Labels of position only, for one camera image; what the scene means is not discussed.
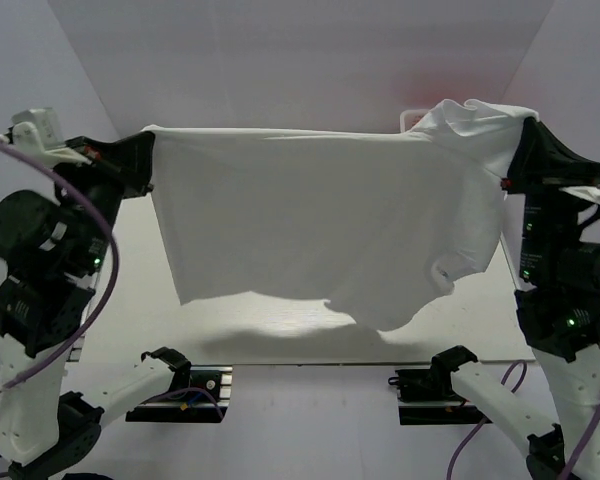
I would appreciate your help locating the white t shirt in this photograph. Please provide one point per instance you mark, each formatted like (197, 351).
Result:
(374, 225)

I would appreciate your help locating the dark blue object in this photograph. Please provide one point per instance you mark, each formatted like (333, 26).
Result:
(85, 476)

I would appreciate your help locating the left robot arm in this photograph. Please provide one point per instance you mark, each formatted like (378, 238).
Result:
(52, 247)

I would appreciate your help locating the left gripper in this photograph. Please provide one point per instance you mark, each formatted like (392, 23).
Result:
(133, 156)

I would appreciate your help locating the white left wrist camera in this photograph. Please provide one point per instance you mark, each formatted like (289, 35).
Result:
(37, 134)

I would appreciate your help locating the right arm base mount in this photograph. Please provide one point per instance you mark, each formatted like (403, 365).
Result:
(425, 401)

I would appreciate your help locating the white plastic basket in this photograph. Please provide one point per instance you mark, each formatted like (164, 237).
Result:
(414, 120)

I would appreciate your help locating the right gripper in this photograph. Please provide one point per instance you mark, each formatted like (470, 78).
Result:
(538, 154)

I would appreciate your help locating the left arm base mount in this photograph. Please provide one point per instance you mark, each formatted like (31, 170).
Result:
(204, 400)

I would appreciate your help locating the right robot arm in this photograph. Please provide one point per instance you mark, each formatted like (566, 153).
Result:
(559, 315)

